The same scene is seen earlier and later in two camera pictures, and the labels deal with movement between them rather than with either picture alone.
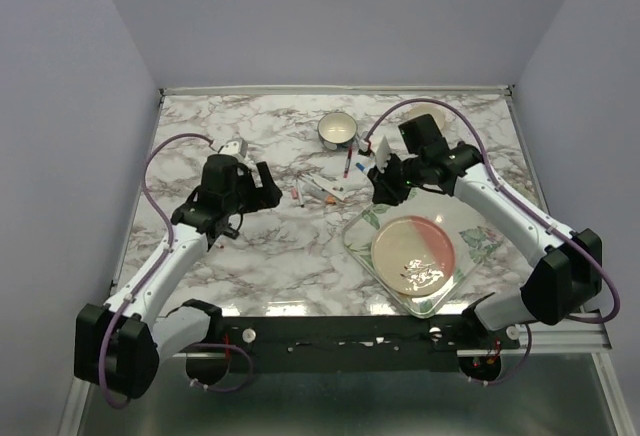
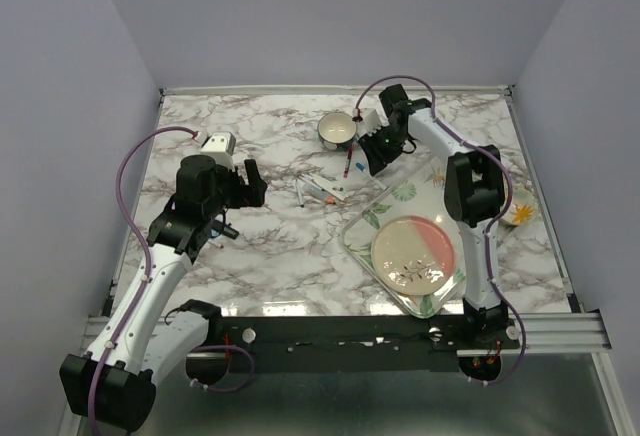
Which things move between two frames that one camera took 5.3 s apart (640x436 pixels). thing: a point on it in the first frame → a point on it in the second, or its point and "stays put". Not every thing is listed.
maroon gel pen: (350, 152) stays put
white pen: (300, 196) stays put
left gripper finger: (270, 194) → (253, 194)
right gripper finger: (391, 186) → (381, 146)
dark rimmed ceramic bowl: (337, 130) stays put
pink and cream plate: (413, 256) stays put
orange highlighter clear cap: (326, 197) stays put
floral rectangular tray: (425, 251) stays put
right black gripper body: (412, 166) → (385, 144)
